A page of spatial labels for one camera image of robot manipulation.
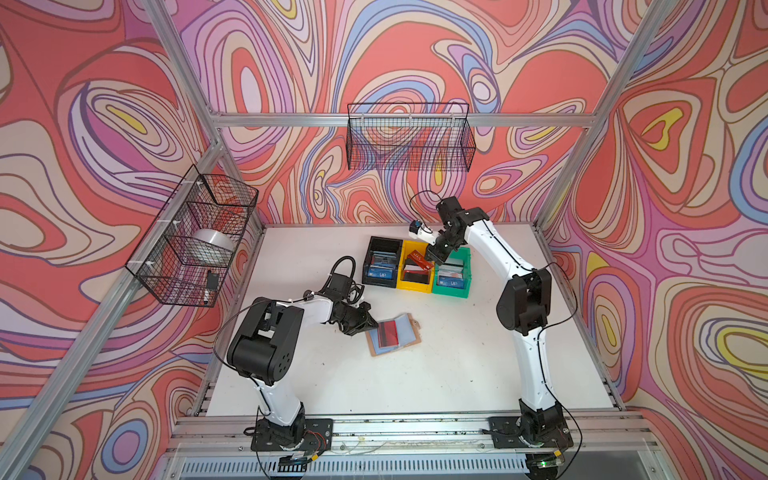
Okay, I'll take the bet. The black plastic bin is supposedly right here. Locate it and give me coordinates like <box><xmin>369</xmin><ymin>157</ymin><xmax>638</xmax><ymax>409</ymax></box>
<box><xmin>362</xmin><ymin>236</ymin><xmax>403</xmax><ymax>288</ymax></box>

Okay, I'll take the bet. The brown leather card holder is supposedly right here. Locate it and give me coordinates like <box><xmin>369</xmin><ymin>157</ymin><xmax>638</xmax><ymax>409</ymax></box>
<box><xmin>366</xmin><ymin>314</ymin><xmax>421</xmax><ymax>357</ymax></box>

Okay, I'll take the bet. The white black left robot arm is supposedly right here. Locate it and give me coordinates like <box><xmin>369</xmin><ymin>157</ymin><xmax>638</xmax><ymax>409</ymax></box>
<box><xmin>225</xmin><ymin>291</ymin><xmax>378</xmax><ymax>427</ymax></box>

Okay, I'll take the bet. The black wire basket left wall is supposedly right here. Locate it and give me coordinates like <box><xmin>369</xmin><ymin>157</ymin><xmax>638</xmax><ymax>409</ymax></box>
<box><xmin>125</xmin><ymin>166</ymin><xmax>259</xmax><ymax>308</ymax></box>

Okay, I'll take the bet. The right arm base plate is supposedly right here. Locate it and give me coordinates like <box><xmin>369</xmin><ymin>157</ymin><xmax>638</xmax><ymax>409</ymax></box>
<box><xmin>484</xmin><ymin>415</ymin><xmax>574</xmax><ymax>451</ymax></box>

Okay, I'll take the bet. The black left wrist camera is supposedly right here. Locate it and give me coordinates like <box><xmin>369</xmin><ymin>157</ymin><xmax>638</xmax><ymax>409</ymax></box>
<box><xmin>319</xmin><ymin>255</ymin><xmax>364</xmax><ymax>305</ymax></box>

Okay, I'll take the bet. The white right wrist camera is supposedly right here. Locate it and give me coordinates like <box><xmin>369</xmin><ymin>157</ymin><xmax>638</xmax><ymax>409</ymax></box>
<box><xmin>408</xmin><ymin>220</ymin><xmax>437</xmax><ymax>244</ymax></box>

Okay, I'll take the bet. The yellow plastic bin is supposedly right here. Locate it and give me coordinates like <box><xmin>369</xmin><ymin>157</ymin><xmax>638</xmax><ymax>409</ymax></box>
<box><xmin>396</xmin><ymin>240</ymin><xmax>435</xmax><ymax>294</ymax></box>

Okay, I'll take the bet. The red VIP card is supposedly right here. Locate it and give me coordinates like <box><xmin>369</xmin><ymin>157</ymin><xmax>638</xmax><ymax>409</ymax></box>
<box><xmin>406</xmin><ymin>250</ymin><xmax>433</xmax><ymax>271</ymax></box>

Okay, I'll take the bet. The black wire basket back wall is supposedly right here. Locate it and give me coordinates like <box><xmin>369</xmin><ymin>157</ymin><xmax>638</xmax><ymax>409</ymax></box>
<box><xmin>346</xmin><ymin>100</ymin><xmax>476</xmax><ymax>172</ymax></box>

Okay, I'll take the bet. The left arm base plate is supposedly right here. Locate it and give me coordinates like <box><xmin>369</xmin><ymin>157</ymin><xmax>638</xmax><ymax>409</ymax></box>
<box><xmin>243</xmin><ymin>418</ymin><xmax>334</xmax><ymax>453</ymax></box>

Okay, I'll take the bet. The silver tape roll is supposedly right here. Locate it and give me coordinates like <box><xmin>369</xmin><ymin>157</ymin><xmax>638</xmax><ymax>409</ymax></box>
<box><xmin>189</xmin><ymin>229</ymin><xmax>235</xmax><ymax>267</ymax></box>

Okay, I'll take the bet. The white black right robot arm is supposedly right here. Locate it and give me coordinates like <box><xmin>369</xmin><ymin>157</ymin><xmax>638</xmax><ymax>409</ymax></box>
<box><xmin>409</xmin><ymin>197</ymin><xmax>565</xmax><ymax>445</ymax></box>

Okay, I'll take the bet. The black wire basket wall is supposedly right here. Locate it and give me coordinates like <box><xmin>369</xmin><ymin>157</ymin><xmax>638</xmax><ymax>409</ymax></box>
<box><xmin>125</xmin><ymin>166</ymin><xmax>259</xmax><ymax>308</ymax></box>
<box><xmin>346</xmin><ymin>100</ymin><xmax>476</xmax><ymax>172</ymax></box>

